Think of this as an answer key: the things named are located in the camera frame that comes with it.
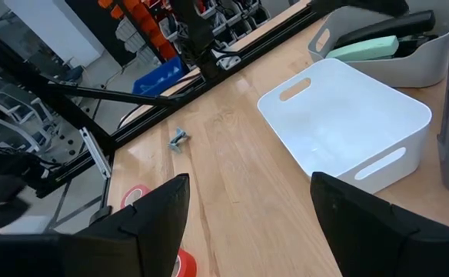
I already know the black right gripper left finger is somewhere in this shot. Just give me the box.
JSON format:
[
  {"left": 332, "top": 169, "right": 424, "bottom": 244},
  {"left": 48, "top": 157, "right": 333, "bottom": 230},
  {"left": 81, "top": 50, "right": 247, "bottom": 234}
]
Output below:
[{"left": 0, "top": 173, "right": 191, "bottom": 277}]

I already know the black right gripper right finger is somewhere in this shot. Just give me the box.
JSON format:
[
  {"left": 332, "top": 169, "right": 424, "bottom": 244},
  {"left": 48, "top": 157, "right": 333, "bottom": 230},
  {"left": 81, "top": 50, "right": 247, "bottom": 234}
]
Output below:
[{"left": 311, "top": 172, "right": 449, "bottom": 277}]

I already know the pink tape roll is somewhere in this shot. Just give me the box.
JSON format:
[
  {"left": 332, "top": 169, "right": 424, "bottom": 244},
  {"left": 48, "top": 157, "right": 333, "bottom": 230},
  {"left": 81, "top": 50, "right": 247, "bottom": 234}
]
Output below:
[{"left": 119, "top": 183, "right": 152, "bottom": 211}]

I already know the red tape roll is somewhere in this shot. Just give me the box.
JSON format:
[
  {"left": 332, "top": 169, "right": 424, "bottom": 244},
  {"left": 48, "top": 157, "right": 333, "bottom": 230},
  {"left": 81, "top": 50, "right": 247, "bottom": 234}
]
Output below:
[{"left": 172, "top": 248, "right": 198, "bottom": 277}]

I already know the grey-blue staple remover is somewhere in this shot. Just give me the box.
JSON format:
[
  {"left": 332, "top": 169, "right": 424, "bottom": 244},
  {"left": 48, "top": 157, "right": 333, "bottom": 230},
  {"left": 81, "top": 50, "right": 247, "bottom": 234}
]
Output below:
[{"left": 167, "top": 127, "right": 190, "bottom": 154}]

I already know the mint green stapler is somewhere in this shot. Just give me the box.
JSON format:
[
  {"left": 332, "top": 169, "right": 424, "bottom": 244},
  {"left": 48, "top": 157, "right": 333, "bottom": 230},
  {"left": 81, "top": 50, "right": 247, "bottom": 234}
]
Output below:
[{"left": 326, "top": 35, "right": 400, "bottom": 62}]

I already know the white plastic bin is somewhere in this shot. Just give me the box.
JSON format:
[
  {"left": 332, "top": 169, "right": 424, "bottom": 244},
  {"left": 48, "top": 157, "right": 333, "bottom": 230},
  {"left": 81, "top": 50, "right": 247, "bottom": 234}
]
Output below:
[{"left": 257, "top": 57, "right": 433, "bottom": 195}]

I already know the blue floor bin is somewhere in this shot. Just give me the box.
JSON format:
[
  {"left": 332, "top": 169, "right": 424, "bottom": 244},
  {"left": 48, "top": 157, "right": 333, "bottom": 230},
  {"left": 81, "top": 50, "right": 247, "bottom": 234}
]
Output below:
[{"left": 131, "top": 56, "right": 186, "bottom": 97}]

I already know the light grey plastic bin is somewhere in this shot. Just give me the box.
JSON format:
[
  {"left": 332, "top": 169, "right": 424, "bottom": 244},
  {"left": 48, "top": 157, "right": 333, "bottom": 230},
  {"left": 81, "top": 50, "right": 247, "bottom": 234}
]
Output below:
[{"left": 308, "top": 0, "right": 449, "bottom": 88}]

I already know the grey office chair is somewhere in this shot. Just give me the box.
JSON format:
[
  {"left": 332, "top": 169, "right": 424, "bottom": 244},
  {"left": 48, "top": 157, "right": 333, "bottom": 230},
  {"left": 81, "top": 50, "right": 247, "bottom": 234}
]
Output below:
[{"left": 0, "top": 82, "right": 56, "bottom": 155}]

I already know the orange storage bins rack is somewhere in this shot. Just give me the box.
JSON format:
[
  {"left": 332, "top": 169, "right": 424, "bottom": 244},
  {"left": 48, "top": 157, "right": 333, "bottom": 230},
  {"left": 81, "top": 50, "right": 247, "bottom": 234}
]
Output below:
[{"left": 97, "top": 0, "right": 178, "bottom": 62}]

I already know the white partition panel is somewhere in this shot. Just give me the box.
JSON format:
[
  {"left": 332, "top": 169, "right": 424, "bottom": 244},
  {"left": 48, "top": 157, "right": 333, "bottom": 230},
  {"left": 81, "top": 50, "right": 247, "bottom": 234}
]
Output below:
[{"left": 3, "top": 0, "right": 106, "bottom": 68}]

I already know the grey storage bins rack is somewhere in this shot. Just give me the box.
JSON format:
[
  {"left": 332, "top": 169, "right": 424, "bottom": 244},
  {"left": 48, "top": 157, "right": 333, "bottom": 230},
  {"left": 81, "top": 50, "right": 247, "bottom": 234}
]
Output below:
[{"left": 205, "top": 0, "right": 283, "bottom": 42}]

